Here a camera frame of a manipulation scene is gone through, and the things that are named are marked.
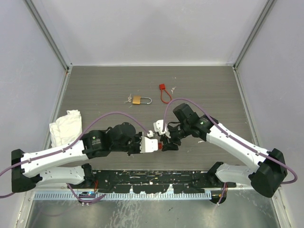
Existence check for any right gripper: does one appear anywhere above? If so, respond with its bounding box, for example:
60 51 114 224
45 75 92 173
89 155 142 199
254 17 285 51
160 122 190 152

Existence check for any brass padlock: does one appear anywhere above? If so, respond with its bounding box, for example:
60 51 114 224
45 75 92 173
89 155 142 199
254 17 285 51
124 94 152 105

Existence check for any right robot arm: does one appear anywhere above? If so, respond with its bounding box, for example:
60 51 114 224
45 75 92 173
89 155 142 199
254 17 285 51
153 103 287 198

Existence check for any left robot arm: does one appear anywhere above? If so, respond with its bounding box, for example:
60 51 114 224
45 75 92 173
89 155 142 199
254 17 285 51
11 122 143 193

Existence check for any white cloth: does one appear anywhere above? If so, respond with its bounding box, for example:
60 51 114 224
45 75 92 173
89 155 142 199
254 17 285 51
49 110 82 148

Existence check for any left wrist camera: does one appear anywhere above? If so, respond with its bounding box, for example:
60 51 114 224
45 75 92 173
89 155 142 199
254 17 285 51
140 131 159 153

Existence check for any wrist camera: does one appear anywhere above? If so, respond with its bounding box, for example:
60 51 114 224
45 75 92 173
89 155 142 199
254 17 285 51
140 131 159 153
153 120 171 138

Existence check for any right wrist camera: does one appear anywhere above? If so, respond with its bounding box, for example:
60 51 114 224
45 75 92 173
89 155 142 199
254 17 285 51
153 120 171 138

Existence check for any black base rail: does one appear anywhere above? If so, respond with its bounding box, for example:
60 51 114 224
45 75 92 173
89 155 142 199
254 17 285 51
93 170 224 194

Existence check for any slotted cable duct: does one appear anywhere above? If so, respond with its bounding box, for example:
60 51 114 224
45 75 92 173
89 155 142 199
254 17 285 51
33 190 212 200

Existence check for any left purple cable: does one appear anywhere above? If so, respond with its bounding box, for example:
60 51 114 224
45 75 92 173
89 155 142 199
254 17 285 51
0 111 154 199

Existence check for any purple cable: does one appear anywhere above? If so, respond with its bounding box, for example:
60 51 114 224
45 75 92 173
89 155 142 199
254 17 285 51
0 111 154 199
163 97 299 205

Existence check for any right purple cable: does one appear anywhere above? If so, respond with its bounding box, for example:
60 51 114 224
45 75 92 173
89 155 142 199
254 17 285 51
163 97 299 205

